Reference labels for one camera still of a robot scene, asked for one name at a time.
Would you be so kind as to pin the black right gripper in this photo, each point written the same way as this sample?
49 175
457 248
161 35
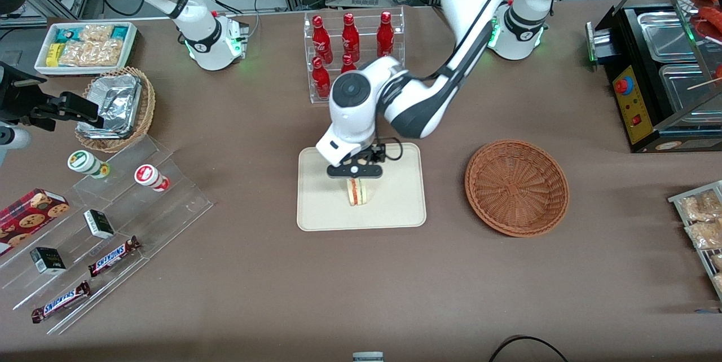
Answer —
18 96

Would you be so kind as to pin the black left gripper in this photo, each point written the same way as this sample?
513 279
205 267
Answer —
374 155

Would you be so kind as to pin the triangular sandwich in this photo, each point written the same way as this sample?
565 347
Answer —
358 193

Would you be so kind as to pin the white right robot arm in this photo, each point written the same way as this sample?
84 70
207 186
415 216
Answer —
197 18

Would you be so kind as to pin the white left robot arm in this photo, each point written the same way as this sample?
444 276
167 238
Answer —
361 102

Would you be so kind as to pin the cream plastic tray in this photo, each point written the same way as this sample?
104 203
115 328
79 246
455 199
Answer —
395 204

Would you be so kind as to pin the light wicker basket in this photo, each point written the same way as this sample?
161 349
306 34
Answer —
144 111

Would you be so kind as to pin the brown wicker basket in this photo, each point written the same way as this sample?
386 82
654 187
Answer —
516 187

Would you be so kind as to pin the white rectangular snack bin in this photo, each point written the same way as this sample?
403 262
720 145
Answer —
42 66

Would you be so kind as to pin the aluminium foil container stack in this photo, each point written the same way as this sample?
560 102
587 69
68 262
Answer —
115 102

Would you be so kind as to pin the green lid yogurt cup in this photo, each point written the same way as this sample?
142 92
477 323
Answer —
86 162

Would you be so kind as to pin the yellow snack pack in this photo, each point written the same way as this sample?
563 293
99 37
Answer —
53 53

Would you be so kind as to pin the clear cracker bag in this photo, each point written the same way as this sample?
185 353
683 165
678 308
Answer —
93 53
96 32

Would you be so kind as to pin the teal snack pack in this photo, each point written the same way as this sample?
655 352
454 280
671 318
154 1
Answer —
119 31
67 34

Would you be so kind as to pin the clear acrylic bottle rack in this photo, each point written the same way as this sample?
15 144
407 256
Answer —
316 97

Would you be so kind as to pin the red cookie box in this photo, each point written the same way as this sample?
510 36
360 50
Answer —
31 218

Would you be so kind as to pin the red lid yogurt cup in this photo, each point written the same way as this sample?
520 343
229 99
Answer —
150 176

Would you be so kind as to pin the red cola bottle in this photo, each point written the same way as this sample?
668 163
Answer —
320 79
385 35
350 38
320 39
348 63

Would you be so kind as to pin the small black carton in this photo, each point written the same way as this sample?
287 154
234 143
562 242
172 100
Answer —
48 260
99 224

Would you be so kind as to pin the clear acrylic step stand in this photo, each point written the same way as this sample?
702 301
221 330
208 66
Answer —
169 204

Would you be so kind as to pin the Snickers chocolate bar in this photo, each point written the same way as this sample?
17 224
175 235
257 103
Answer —
61 301
114 255

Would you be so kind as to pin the grey device edge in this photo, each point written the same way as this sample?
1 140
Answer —
368 357

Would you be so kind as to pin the black food warmer machine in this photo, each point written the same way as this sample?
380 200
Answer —
634 125

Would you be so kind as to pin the steel warmer pan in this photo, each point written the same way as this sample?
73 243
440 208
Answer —
665 38
682 91

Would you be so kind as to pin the clear snack bag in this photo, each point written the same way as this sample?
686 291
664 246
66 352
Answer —
717 261
718 281
699 207
705 234

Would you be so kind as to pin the wooden skewer stick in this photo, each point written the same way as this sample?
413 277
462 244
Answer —
705 83

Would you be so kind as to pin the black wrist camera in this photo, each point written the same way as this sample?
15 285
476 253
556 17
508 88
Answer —
378 153

